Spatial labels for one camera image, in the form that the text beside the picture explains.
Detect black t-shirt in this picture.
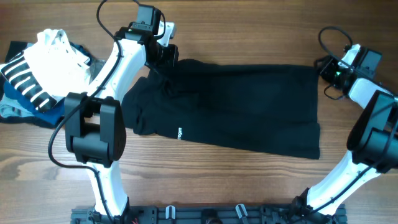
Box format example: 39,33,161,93
122,59,320,159

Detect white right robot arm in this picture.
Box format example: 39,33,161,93
289,44,397,223

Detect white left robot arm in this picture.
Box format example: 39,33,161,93
61,4,178,223

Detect blue garment in pile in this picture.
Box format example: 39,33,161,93
2,43,94,127

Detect black white striped garment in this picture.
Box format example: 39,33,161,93
1,52,58,113

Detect black garment under pile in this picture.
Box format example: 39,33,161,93
0,40,63,129

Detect grey denim garment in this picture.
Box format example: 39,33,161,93
0,58,106,119

